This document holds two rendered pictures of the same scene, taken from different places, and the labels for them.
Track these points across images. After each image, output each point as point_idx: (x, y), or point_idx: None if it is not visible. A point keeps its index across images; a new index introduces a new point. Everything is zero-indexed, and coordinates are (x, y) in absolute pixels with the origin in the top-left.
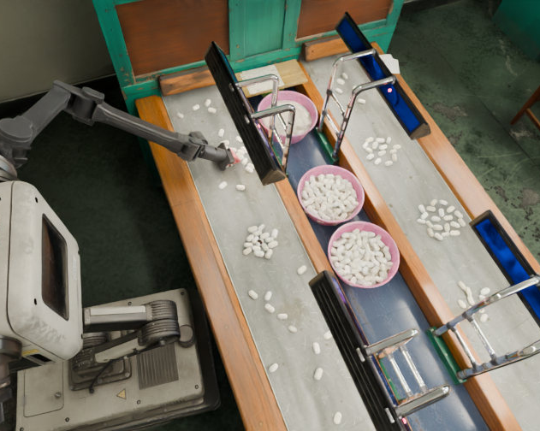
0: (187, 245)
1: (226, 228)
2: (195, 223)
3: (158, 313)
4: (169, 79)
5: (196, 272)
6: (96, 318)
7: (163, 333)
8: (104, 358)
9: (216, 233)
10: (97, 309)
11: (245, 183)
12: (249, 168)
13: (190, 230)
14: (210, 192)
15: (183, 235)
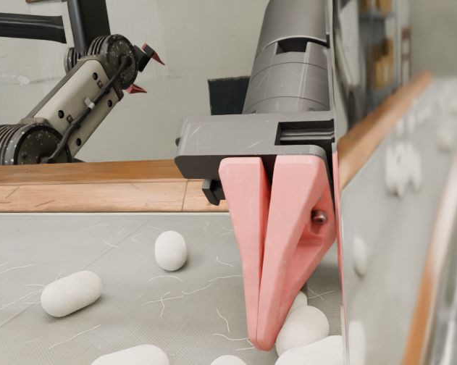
0: (73, 164)
1: (1, 234)
2: (106, 174)
3: (10, 126)
4: None
5: None
6: (77, 65)
7: None
8: None
9: (29, 217)
10: (90, 66)
11: (75, 337)
12: (125, 357)
13: (102, 168)
14: (190, 233)
15: (106, 162)
